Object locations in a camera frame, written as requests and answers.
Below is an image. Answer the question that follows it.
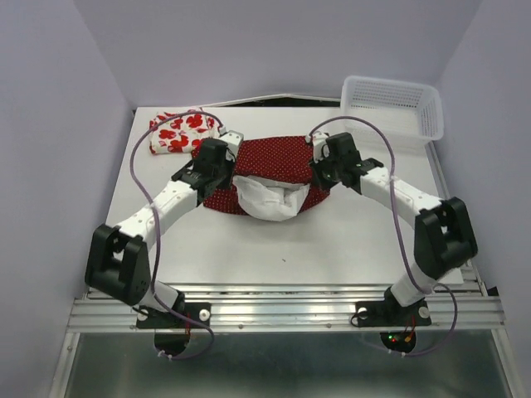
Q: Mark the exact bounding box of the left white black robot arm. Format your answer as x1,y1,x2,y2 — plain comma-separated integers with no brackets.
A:
85,131,244,327

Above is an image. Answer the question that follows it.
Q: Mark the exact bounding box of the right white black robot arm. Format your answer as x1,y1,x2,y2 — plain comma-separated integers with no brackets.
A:
305,132,478,328

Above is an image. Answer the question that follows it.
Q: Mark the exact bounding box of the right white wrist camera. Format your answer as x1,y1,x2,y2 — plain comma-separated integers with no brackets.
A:
305,131,330,163

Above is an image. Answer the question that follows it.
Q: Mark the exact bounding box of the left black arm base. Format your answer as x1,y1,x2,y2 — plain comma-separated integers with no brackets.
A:
132,302,214,362

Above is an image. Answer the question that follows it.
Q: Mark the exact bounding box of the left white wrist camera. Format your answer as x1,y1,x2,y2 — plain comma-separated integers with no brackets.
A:
219,130,244,158

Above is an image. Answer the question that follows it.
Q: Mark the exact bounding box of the aluminium rail frame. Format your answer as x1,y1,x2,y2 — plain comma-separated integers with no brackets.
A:
47,148,514,398

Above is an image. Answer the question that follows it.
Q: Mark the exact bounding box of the white plastic basket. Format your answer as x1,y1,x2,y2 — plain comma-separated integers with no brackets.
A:
340,75,445,147

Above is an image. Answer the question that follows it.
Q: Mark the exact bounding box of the white table board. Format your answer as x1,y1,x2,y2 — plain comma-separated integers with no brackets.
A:
106,107,444,290

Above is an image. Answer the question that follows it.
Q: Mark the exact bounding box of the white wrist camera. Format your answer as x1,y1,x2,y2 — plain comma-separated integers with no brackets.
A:
219,130,244,158
305,131,330,163

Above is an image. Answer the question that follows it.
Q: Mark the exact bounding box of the dark red dotted skirt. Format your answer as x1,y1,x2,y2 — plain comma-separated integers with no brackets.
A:
203,136,329,222

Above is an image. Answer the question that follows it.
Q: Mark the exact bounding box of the purple cable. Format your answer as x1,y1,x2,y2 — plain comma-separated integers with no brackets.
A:
306,116,460,360
129,108,229,361

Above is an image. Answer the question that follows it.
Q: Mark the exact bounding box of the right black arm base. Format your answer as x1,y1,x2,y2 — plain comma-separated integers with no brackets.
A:
349,300,432,355

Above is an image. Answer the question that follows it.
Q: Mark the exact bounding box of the white red poppy skirt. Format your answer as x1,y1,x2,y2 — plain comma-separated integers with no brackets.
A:
149,108,219,155

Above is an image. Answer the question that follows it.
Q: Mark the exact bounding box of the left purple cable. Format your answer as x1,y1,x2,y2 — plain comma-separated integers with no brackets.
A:
129,108,229,361

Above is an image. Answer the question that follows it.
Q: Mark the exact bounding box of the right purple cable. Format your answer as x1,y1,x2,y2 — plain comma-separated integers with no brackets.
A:
306,116,460,360

